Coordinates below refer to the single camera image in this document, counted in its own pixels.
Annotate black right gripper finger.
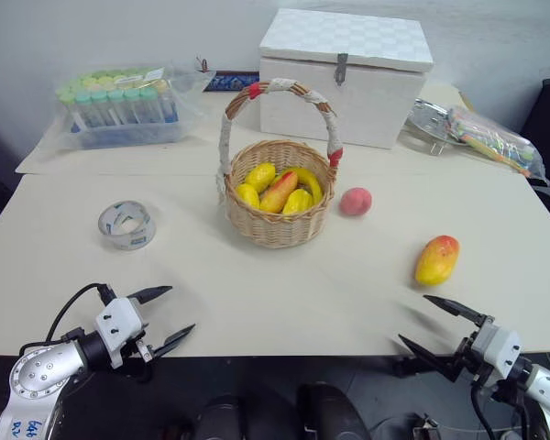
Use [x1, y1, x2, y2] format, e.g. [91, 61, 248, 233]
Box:
[423, 295, 488, 328]
[397, 335, 458, 382]

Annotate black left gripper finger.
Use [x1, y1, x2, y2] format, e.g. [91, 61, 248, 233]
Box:
[128, 285, 173, 305]
[151, 323, 197, 359]

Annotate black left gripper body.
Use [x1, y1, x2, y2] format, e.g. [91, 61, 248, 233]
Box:
[121, 328, 157, 369]

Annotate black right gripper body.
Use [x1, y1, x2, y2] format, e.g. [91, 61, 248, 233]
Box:
[452, 325, 492, 387]

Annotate plump yellow red mango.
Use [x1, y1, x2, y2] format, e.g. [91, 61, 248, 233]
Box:
[414, 234, 461, 288]

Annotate clear adhesive tape roll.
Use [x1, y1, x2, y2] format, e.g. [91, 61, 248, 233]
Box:
[97, 199, 159, 251]

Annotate yellow lemon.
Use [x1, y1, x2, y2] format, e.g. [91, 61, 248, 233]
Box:
[281, 188, 314, 216]
[244, 162, 277, 193]
[236, 182, 261, 210]

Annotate pink peach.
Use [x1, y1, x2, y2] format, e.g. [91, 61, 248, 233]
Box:
[339, 186, 374, 217]

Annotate slim red yellow mango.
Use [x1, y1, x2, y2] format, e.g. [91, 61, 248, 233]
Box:
[258, 170, 300, 214]

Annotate bag of colourful pens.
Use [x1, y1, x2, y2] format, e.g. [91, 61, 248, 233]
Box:
[443, 104, 545, 181]

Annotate plastic bag of test tubes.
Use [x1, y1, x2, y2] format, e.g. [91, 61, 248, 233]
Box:
[53, 62, 212, 151]

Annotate round silver metal plate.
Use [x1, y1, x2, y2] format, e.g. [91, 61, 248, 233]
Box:
[404, 97, 465, 158]

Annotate teal capped test tube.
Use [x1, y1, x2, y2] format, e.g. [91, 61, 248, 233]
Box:
[74, 89, 92, 128]
[91, 88, 108, 127]
[140, 86, 159, 125]
[125, 87, 141, 126]
[108, 88, 126, 127]

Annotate yellow banana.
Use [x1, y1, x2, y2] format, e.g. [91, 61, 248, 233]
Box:
[274, 167, 325, 205]

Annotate blue patterned flat item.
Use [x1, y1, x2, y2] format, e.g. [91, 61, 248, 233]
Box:
[203, 70, 260, 94]

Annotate white lidded box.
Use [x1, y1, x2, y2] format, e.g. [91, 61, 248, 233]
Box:
[258, 7, 435, 151]

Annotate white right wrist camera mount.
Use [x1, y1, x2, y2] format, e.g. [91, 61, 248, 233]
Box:
[470, 314, 523, 380]

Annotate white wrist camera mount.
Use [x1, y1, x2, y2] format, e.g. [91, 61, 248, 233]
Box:
[93, 296, 149, 369]
[470, 314, 523, 380]

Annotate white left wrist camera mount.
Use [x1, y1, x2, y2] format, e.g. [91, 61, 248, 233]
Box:
[93, 296, 149, 369]

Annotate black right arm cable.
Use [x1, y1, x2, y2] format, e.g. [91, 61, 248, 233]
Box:
[469, 383, 495, 440]

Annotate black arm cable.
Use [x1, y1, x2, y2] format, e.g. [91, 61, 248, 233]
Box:
[469, 383, 495, 440]
[44, 282, 118, 343]

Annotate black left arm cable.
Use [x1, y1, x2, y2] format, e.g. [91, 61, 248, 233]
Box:
[44, 282, 118, 343]

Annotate wicker basket with handle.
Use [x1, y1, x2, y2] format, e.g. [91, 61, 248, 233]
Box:
[216, 78, 345, 250]

